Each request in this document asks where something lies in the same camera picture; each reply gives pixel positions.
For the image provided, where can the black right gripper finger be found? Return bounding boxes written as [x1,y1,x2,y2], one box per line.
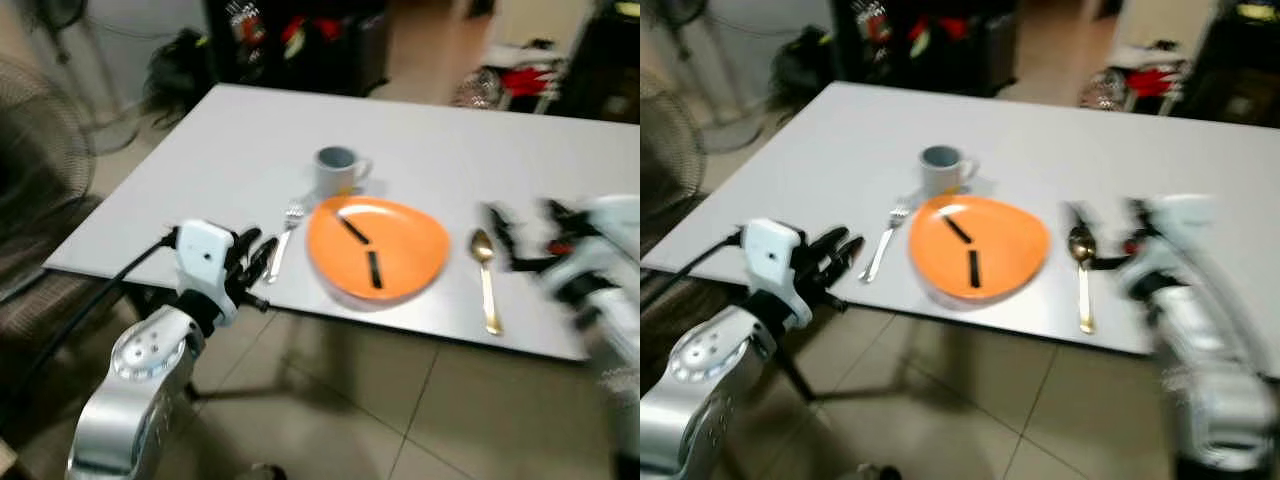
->
[484,202,533,275]
[1126,198,1163,247]
[1064,202,1103,269]
[542,197,583,245]

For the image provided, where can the silver fork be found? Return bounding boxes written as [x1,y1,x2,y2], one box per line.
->
[858,199,912,285]
[265,199,307,285]

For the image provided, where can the gold spoon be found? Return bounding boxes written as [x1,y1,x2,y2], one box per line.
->
[468,228,504,337]
[1066,226,1098,336]

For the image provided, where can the orange plate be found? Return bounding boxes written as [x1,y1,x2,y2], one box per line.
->
[305,195,452,302]
[907,193,1053,302]

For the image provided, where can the black table leg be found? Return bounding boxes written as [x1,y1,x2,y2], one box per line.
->
[778,340,818,403]

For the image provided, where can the grey mug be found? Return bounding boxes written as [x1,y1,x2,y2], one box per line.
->
[312,145,374,200]
[918,144,980,199]

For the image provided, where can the large dark mesh fan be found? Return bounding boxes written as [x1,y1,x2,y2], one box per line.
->
[0,52,98,301]
[640,64,705,251]

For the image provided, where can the red cloth on rack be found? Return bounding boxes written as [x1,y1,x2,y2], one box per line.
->
[1122,66,1189,99]
[498,66,563,99]

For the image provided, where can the black cabinet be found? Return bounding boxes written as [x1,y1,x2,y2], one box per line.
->
[1172,0,1280,127]
[548,0,641,123]

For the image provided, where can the black backpack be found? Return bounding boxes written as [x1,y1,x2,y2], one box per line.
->
[143,27,217,127]
[768,24,843,113]

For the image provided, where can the black shelf with items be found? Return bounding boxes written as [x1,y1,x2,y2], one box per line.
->
[204,0,393,98]
[830,0,1021,98]

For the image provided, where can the white standing fan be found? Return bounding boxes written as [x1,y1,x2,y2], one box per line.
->
[18,0,143,156]
[650,0,766,156]

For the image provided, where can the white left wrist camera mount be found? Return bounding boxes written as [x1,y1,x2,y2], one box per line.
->
[175,219,240,327]
[742,217,814,332]

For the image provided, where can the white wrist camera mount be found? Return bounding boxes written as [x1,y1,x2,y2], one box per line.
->
[175,219,240,327]
[578,194,641,263]
[742,217,814,332]
[1148,194,1219,265]

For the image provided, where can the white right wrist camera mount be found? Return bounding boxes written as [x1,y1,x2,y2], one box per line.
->
[1148,194,1219,265]
[578,194,641,263]

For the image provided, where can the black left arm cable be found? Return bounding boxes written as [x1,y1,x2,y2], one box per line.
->
[0,229,179,421]
[640,230,746,313]

